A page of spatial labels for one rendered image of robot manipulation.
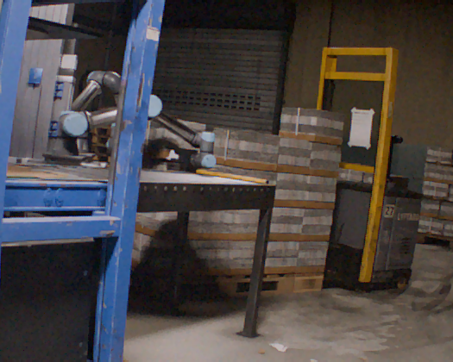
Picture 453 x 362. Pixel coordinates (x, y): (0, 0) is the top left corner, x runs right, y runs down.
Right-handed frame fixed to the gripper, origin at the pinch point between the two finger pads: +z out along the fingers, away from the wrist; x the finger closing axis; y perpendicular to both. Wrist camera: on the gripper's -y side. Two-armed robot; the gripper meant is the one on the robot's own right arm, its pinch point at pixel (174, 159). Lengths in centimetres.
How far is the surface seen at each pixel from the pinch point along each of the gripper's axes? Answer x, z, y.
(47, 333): 139, -142, -54
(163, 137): 5.9, 5.3, 11.9
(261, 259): -8, -77, -43
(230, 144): -54, 18, 13
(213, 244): -39, 3, -50
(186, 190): 61, -102, -8
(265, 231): -8, -77, -28
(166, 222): -1.9, 3.3, -37.6
